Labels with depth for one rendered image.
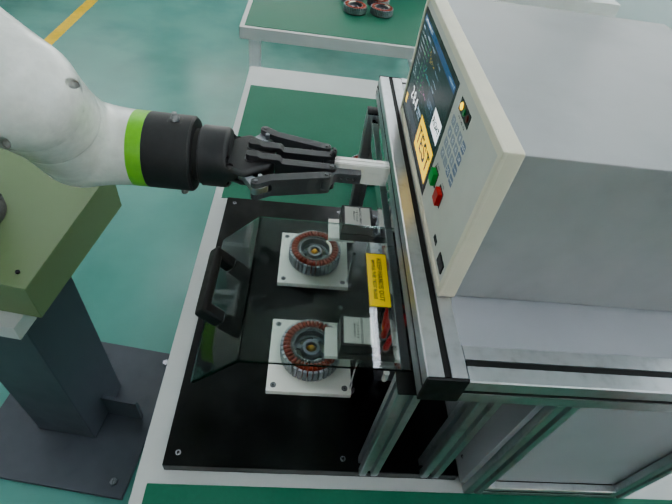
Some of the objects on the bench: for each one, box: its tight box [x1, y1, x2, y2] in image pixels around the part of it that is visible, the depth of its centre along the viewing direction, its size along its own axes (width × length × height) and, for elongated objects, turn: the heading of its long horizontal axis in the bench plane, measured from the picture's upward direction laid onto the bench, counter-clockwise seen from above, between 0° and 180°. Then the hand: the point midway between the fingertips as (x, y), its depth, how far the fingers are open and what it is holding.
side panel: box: [462, 406, 672, 498], centre depth 65 cm, size 28×3×32 cm, turn 84°
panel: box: [446, 401, 544, 483], centre depth 85 cm, size 1×66×30 cm, turn 174°
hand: (360, 171), depth 59 cm, fingers closed
